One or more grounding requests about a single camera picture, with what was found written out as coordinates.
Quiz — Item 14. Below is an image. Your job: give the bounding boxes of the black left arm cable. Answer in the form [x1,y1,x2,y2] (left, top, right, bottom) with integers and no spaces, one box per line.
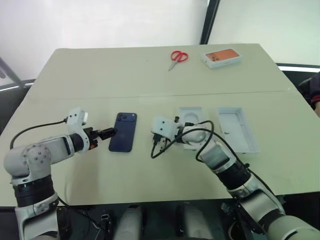
[9,117,69,150]

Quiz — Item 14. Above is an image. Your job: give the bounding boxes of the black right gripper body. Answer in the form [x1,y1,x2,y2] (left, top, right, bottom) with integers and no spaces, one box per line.
[150,127,169,145]

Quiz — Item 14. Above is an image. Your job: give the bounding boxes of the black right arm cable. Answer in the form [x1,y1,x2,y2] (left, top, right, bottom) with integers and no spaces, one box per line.
[150,115,287,208]

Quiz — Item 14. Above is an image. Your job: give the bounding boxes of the white phone box base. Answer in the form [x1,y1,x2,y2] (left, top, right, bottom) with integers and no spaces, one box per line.
[177,106,209,151]

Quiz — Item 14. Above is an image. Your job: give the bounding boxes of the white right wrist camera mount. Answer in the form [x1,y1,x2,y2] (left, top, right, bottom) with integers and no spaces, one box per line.
[151,115,181,141]

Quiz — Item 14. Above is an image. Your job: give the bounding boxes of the white phone box lid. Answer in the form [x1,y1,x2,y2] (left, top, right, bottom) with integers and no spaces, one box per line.
[217,106,261,154]

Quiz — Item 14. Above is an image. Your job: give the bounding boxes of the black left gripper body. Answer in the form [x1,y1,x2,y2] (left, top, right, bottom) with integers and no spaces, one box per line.
[85,127,101,151]

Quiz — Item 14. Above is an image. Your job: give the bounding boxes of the red handled scissors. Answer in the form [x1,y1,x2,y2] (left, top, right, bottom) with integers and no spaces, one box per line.
[167,50,189,72]

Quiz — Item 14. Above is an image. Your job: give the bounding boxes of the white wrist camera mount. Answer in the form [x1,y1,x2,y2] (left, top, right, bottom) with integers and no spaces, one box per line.
[66,107,91,152]
[151,115,181,141]

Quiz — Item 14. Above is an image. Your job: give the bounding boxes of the grey rounded robot leg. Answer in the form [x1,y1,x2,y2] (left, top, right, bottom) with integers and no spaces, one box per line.
[116,205,144,240]
[181,205,215,240]

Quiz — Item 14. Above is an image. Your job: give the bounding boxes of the grey metal frame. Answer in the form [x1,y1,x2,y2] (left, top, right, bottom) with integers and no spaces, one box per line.
[0,55,36,93]

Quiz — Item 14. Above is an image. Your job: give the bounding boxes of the black window frame post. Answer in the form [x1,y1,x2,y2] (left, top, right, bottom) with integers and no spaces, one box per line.
[199,0,221,46]

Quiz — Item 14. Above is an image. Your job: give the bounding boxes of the white box with orange print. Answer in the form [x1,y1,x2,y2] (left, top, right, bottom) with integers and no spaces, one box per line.
[200,48,245,70]

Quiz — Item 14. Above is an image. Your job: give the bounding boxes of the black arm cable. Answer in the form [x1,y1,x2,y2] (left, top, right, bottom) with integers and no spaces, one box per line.
[9,117,69,150]
[150,115,287,208]

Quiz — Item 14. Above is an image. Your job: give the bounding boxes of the dark blue smartphone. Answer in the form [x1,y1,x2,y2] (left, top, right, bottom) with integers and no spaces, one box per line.
[108,112,139,153]

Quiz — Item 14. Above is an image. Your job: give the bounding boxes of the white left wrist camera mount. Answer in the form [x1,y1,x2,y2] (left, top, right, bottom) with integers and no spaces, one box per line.
[66,107,91,152]

